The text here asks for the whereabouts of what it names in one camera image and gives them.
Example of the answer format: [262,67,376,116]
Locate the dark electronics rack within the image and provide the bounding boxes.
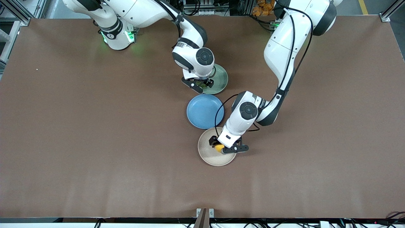
[183,0,222,16]

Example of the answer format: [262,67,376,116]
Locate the beige plate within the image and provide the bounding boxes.
[198,127,238,167]

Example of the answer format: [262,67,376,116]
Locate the green plate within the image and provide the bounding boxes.
[199,63,228,95]

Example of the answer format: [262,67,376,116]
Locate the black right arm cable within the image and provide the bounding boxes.
[157,0,184,48]

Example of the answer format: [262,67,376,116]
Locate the blue plate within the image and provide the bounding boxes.
[186,94,225,130]

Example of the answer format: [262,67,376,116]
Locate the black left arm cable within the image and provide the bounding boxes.
[215,6,314,132]

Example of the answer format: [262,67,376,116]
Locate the bag of oranges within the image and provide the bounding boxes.
[252,0,276,17]

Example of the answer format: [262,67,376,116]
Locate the grey frame post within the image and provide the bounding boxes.
[0,21,21,64]

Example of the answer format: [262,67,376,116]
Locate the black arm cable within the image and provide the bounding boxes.
[215,6,314,132]
[157,0,184,48]

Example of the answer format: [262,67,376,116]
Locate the metal table edge bracket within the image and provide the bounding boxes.
[194,208,215,228]

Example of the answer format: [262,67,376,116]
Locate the black base cables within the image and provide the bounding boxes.
[252,13,279,32]

